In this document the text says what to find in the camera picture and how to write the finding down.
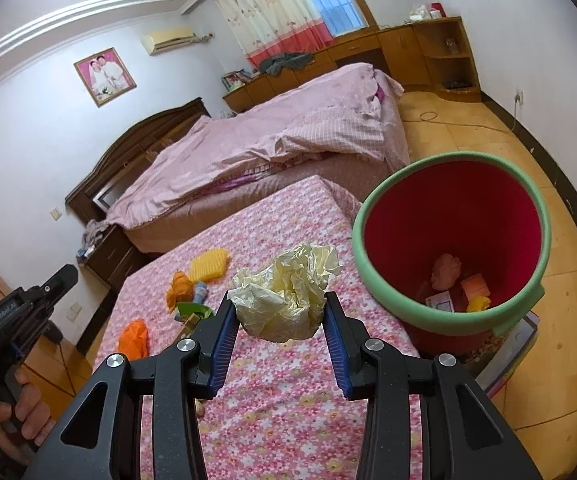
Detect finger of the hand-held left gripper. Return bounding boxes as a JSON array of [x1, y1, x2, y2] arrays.
[[23, 265, 80, 308]]

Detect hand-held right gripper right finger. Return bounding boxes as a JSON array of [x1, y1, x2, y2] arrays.
[[321, 290, 543, 480]]

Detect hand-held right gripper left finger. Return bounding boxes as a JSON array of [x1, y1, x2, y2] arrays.
[[21, 289, 242, 480]]

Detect large yellow foam net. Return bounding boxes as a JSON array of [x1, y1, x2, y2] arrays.
[[188, 247, 232, 283]]

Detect white and blue medicine box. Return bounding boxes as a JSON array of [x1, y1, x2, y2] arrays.
[[425, 292, 457, 314]]

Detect orange cardboard box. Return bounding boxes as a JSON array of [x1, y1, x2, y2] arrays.
[[461, 272, 492, 302]]

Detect red bin with green rim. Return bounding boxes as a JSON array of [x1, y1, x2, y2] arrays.
[[352, 151, 553, 356]]

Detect person's left hand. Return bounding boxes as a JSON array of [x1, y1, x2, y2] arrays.
[[0, 369, 58, 448]]

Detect green plastic piece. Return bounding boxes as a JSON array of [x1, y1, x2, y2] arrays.
[[176, 302, 214, 322]]

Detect pile of clothes on nightstand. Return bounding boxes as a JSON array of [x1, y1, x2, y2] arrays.
[[76, 220, 115, 261]]

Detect dark wooden nightstand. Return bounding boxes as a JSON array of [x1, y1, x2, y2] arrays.
[[77, 225, 152, 295]]

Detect orange plastic bag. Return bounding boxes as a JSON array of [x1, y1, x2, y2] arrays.
[[118, 320, 150, 359], [166, 270, 195, 314]]

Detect pink floral bed sheet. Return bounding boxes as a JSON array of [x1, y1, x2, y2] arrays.
[[91, 176, 424, 480]]

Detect pink crumpled wrapper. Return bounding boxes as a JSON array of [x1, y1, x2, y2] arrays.
[[431, 254, 463, 291]]

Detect wooden bed headboard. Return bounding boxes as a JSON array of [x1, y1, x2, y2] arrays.
[[65, 97, 212, 221]]

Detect stack of colourful books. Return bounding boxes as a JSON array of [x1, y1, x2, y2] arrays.
[[469, 310, 539, 401]]

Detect brown bed mattress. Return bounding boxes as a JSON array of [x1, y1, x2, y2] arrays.
[[123, 152, 412, 256]]

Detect framed wedding photo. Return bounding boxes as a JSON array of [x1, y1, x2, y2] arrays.
[[73, 47, 136, 108]]

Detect pink checked quilt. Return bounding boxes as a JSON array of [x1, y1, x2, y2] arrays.
[[106, 63, 405, 226]]

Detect row of books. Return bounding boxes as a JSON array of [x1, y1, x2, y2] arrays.
[[222, 67, 262, 93]]

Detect dark grey clothes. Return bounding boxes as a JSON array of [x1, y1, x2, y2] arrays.
[[259, 51, 315, 77]]

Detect low wooden cabinet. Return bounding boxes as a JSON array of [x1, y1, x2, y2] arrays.
[[222, 25, 419, 113]]

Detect wooden corner shelf cabinet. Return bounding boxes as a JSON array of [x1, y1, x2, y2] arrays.
[[411, 16, 482, 103]]

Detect cream and red curtain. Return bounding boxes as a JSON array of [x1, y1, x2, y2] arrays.
[[210, 0, 337, 68]]

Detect white cable on floor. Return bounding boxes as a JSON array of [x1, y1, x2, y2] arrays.
[[401, 100, 522, 134]]

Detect wall air conditioner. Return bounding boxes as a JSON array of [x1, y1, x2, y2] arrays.
[[140, 27, 197, 56]]

